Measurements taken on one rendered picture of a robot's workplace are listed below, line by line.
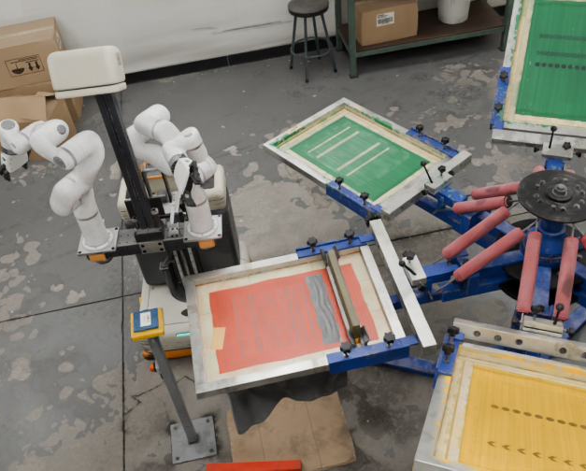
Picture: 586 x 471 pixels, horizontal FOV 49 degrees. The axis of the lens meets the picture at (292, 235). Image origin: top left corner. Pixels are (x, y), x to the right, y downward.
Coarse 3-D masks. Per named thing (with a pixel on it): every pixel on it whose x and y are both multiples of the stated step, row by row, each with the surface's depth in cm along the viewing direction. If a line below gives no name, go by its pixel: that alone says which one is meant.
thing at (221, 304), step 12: (348, 264) 273; (288, 276) 271; (300, 276) 270; (324, 276) 269; (348, 276) 268; (240, 288) 269; (252, 288) 268; (264, 288) 267; (276, 288) 267; (348, 288) 263; (360, 288) 263; (216, 300) 265; (228, 300) 264; (216, 312) 260; (228, 312) 260; (216, 324) 256; (228, 324) 255
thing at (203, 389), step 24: (240, 264) 273; (264, 264) 272; (288, 264) 274; (192, 288) 266; (384, 288) 257; (192, 312) 257; (384, 312) 250; (192, 336) 248; (312, 360) 236; (216, 384) 232; (240, 384) 231; (264, 384) 234
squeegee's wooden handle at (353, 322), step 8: (328, 256) 263; (328, 264) 269; (336, 264) 259; (336, 272) 256; (336, 280) 253; (344, 280) 253; (336, 288) 257; (344, 288) 250; (344, 296) 247; (344, 304) 245; (352, 304) 244; (352, 312) 241; (352, 320) 238; (352, 328) 237; (360, 328) 238; (352, 336) 241; (360, 336) 241
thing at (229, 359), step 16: (336, 320) 252; (368, 320) 251; (224, 336) 251; (320, 336) 247; (224, 352) 246; (272, 352) 244; (288, 352) 243; (304, 352) 242; (224, 368) 241; (240, 368) 240
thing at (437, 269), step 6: (432, 264) 257; (438, 264) 256; (444, 264) 256; (426, 270) 255; (432, 270) 254; (438, 270) 254; (444, 270) 254; (426, 276) 253; (432, 276) 253; (438, 276) 253; (444, 276) 254
